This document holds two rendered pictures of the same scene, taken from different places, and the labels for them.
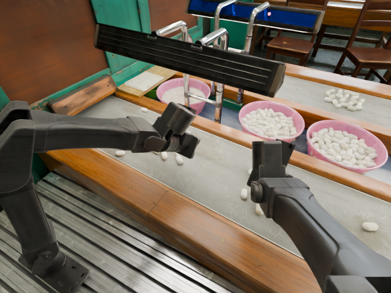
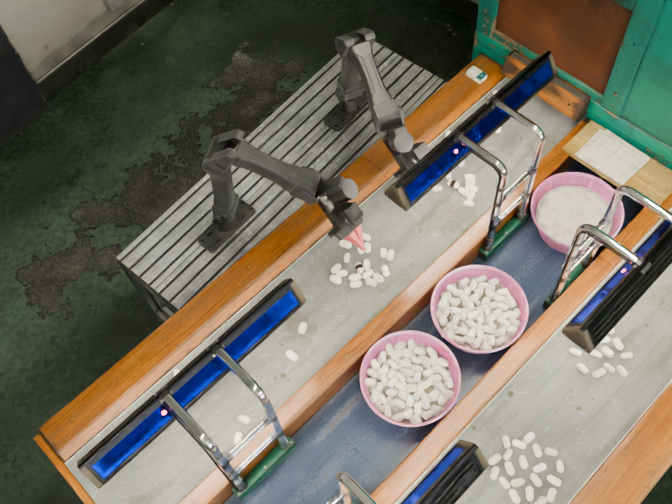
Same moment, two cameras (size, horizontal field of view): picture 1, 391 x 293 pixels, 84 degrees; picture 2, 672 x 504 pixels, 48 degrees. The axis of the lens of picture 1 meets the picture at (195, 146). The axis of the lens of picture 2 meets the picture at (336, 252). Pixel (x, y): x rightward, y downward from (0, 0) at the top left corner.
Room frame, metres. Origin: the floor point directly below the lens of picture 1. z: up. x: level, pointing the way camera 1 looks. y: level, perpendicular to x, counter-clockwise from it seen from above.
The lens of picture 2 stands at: (0.70, -1.26, 2.68)
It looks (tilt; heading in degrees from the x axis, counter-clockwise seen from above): 60 degrees down; 110
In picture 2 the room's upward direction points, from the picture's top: 8 degrees counter-clockwise
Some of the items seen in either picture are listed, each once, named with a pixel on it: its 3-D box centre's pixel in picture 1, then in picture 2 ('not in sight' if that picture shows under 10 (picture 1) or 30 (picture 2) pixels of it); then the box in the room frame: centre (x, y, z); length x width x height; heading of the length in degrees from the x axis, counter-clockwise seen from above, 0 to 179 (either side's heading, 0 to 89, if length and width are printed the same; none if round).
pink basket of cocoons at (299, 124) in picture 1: (268, 127); (477, 314); (0.74, -0.32, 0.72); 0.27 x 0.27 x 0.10
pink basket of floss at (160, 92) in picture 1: (183, 98); (573, 217); (0.97, 0.06, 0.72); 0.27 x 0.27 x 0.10
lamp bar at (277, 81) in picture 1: (174, 52); (475, 124); (0.64, 0.06, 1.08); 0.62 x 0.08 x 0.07; 59
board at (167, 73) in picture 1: (149, 79); (621, 164); (1.09, 0.25, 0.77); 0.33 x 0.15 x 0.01; 149
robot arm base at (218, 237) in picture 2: not in sight; (224, 220); (-0.07, -0.15, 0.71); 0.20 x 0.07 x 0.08; 64
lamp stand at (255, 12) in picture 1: (235, 57); (609, 267); (1.05, -0.19, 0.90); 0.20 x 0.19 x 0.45; 59
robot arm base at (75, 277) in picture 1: (47, 261); (348, 101); (0.20, 0.38, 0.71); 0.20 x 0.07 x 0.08; 64
